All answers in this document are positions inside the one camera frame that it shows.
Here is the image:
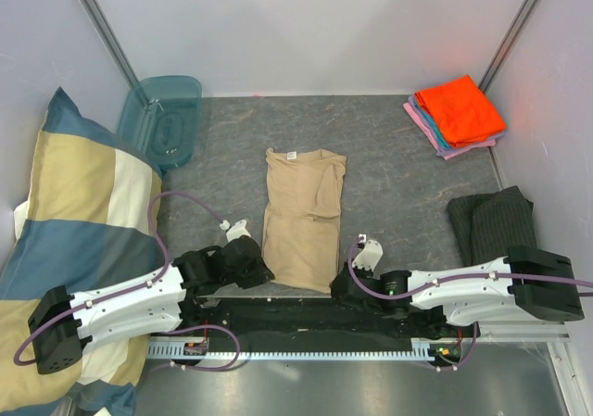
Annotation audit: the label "beige t shirt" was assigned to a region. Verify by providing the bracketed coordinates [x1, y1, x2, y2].
[262, 148, 347, 294]

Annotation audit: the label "blue plastic bin lid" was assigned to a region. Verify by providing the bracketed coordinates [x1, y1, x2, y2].
[117, 75, 202, 171]

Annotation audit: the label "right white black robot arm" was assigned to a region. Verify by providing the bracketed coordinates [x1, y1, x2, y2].
[330, 246, 589, 336]

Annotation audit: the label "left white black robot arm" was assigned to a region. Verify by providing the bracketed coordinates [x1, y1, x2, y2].
[28, 235, 274, 375]

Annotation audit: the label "aluminium floor rails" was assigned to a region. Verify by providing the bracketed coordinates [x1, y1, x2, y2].
[478, 321, 570, 344]

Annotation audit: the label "dark striped folded garment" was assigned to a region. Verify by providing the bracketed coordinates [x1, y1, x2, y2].
[446, 186, 537, 266]

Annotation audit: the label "blue beige striped pillow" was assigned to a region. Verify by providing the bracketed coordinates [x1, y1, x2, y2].
[1, 89, 162, 415]

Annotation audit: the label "pink folded t shirt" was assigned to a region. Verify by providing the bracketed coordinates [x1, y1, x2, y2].
[403, 102, 497, 160]

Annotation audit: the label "orange folded t shirt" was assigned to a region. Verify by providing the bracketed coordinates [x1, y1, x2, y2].
[413, 75, 507, 148]

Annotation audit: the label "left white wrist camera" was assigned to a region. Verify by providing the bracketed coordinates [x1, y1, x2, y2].
[219, 220, 251, 243]

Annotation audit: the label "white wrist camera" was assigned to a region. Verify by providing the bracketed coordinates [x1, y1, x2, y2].
[219, 220, 251, 243]
[352, 233, 384, 271]

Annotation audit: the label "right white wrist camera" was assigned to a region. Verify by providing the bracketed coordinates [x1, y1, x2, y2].
[352, 233, 384, 271]

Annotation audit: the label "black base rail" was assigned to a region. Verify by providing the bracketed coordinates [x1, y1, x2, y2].
[178, 298, 481, 351]

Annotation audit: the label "white slotted cable duct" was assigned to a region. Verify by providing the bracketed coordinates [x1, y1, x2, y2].
[146, 337, 462, 361]

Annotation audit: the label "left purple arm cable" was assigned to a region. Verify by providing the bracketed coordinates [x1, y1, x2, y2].
[13, 191, 242, 371]

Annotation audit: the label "left aluminium frame post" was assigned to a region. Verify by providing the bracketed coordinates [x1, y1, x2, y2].
[79, 0, 139, 88]

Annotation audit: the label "aluminium frame post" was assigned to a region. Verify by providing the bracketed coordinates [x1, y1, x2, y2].
[478, 0, 541, 94]
[79, 0, 139, 88]

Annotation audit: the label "right aluminium frame post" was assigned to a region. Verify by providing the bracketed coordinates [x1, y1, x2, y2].
[478, 0, 541, 94]

